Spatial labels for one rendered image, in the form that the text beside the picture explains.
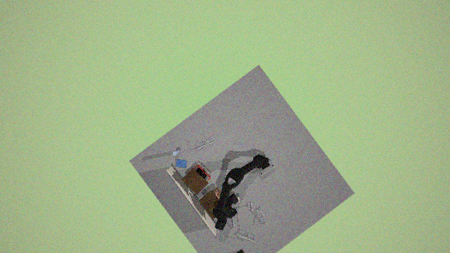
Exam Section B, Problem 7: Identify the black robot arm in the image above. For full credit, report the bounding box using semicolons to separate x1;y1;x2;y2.
213;155;270;230

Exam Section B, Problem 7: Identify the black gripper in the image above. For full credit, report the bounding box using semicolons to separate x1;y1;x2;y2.
226;194;239;208

